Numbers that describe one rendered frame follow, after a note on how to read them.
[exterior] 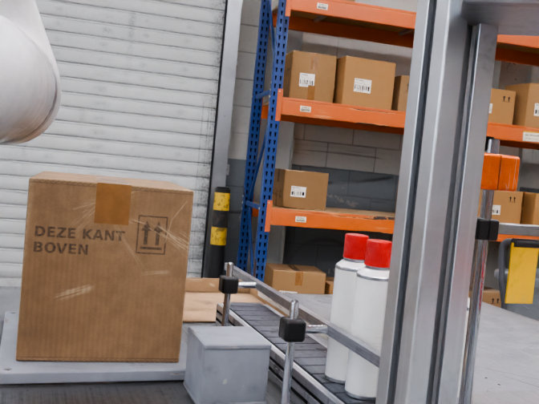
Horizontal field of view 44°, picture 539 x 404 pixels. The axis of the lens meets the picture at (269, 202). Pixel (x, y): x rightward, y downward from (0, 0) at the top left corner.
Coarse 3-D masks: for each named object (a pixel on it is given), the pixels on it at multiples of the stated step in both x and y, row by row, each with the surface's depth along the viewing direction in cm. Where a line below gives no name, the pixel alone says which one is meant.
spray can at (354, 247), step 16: (352, 240) 91; (352, 256) 91; (336, 272) 92; (352, 272) 90; (336, 288) 91; (352, 288) 90; (336, 304) 91; (352, 304) 90; (336, 320) 91; (336, 352) 91; (336, 368) 91
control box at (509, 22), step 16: (464, 0) 43; (480, 0) 43; (496, 0) 43; (512, 0) 42; (528, 0) 42; (464, 16) 47; (480, 16) 46; (496, 16) 46; (512, 16) 45; (528, 16) 45; (512, 32) 50; (528, 32) 49
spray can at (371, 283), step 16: (368, 240) 86; (384, 240) 87; (368, 256) 85; (384, 256) 85; (368, 272) 85; (384, 272) 85; (368, 288) 84; (384, 288) 84; (368, 304) 84; (384, 304) 84; (352, 320) 86; (368, 320) 84; (368, 336) 84; (352, 352) 86; (352, 368) 86; (368, 368) 84; (352, 384) 85; (368, 384) 85; (368, 400) 85
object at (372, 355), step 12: (240, 276) 126; (252, 276) 123; (264, 288) 113; (276, 300) 108; (288, 300) 104; (300, 312) 98; (312, 312) 96; (312, 324) 94; (324, 324) 90; (336, 336) 87; (348, 336) 84; (348, 348) 83; (360, 348) 80; (372, 348) 79; (372, 360) 78
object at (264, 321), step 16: (240, 304) 136; (256, 304) 138; (256, 320) 124; (272, 320) 125; (272, 336) 113; (304, 352) 105; (320, 352) 106; (304, 368) 96; (320, 368) 97; (336, 384) 90; (352, 400) 85
